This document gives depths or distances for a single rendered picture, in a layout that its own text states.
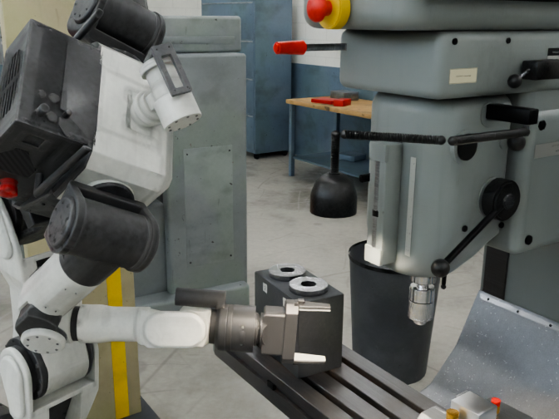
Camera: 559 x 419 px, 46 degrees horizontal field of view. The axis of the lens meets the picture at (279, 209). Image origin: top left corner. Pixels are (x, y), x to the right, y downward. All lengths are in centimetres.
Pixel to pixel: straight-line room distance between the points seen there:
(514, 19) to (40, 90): 73
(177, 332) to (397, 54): 61
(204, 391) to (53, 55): 244
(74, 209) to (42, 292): 22
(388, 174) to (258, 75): 733
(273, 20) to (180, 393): 593
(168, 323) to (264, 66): 733
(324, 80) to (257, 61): 87
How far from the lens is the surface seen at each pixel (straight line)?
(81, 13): 128
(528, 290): 159
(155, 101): 112
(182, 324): 122
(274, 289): 155
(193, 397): 332
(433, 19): 98
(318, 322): 151
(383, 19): 96
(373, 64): 111
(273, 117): 858
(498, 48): 110
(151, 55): 110
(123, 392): 310
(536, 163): 122
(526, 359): 158
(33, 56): 112
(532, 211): 125
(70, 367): 154
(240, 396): 331
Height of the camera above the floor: 174
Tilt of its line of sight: 16 degrees down
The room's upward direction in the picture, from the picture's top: straight up
